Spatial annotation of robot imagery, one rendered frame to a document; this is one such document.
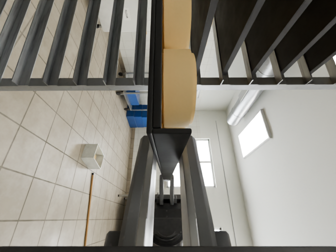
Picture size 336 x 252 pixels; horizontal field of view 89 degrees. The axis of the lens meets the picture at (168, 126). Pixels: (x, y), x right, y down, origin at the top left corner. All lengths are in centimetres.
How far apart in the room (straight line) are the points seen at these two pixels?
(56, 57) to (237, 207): 480
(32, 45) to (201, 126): 498
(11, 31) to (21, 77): 21
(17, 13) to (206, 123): 507
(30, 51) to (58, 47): 9
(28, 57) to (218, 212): 464
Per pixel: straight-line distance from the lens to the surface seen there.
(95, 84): 60
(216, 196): 488
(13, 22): 91
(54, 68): 69
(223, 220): 488
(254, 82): 62
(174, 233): 45
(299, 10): 49
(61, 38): 77
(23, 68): 74
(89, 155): 235
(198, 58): 51
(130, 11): 280
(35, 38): 81
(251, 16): 46
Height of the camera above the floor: 104
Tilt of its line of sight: 1 degrees up
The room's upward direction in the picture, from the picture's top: 90 degrees clockwise
